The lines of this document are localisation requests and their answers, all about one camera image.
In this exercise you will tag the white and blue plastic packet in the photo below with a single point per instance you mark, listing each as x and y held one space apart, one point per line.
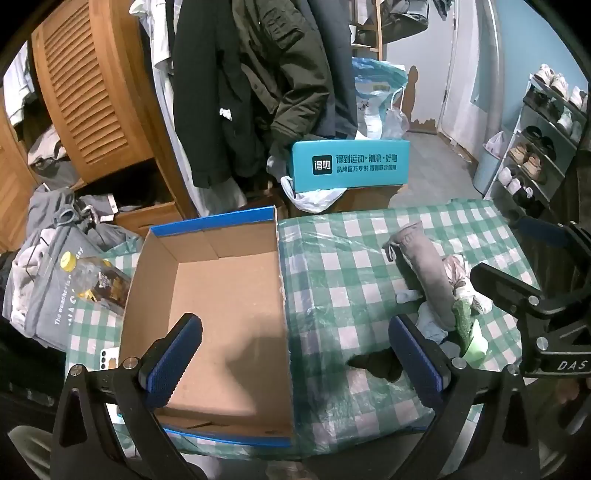
431 325

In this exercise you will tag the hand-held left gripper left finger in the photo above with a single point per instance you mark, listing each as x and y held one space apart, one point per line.
178 360

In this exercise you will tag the green checked tablecloth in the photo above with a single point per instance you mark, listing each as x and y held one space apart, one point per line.
351 277

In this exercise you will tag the clear plastic bag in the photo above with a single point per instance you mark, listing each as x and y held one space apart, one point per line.
395 123

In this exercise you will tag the blue-rimmed cardboard box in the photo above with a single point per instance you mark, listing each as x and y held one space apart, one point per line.
207 300

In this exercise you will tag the group of shoes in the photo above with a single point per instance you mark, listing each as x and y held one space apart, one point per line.
531 161

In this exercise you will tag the white phone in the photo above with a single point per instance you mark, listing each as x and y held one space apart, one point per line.
111 360

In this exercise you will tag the green scouring pad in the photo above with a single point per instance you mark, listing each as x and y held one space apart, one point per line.
465 321

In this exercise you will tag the teal box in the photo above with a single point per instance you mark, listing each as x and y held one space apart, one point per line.
351 161

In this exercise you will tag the black coat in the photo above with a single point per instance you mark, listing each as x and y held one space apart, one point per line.
207 115

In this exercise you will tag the grey printed cloth bag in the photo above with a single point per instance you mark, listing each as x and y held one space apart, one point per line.
51 295

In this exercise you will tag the olive green jacket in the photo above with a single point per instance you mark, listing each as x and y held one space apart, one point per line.
286 78

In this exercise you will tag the navy garment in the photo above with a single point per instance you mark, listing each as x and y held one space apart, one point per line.
339 69

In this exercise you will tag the light blue bin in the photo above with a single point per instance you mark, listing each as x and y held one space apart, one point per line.
485 175

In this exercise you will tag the wooden louvered door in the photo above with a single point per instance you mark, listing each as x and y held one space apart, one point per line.
92 92

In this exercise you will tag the small white cloth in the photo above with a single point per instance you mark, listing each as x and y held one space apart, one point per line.
408 296

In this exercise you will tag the white plastic bag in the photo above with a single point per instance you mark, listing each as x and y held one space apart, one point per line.
309 198

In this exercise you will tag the dark grey garment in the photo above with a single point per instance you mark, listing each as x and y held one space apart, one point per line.
406 18

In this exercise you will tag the grey hoodie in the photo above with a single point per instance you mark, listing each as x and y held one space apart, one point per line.
60 207

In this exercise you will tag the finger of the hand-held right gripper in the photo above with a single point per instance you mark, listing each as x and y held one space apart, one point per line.
498 281
545 233

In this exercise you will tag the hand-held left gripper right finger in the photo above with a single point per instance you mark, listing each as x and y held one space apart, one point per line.
415 364

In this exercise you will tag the yellow-capped plastic bottle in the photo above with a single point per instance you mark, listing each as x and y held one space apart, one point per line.
99 281

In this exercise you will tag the white folded clothes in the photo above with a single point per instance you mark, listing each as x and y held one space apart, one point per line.
21 87

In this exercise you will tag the white shirt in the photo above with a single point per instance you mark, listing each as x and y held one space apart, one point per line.
159 92

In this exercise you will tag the grey fleece sock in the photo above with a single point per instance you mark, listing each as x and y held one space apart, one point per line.
427 272

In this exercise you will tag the blue printed plastic bag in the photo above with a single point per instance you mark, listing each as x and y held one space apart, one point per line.
376 92

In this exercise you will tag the white door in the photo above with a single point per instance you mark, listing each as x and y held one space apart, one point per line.
466 69

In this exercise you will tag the person's right hand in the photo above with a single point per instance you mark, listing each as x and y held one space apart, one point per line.
568 399

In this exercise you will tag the brown cardboard box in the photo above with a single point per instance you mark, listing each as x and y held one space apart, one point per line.
369 198

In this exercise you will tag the wooden wardrobe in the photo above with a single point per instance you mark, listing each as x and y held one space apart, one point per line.
152 214

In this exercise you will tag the grey shoe rack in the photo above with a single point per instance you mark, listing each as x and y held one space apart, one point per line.
517 124

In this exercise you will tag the grey folded clothes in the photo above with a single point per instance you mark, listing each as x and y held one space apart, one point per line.
51 152

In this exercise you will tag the grey pipe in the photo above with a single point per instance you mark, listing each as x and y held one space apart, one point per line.
497 69

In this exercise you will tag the wooden shelf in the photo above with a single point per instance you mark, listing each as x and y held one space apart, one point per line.
379 27

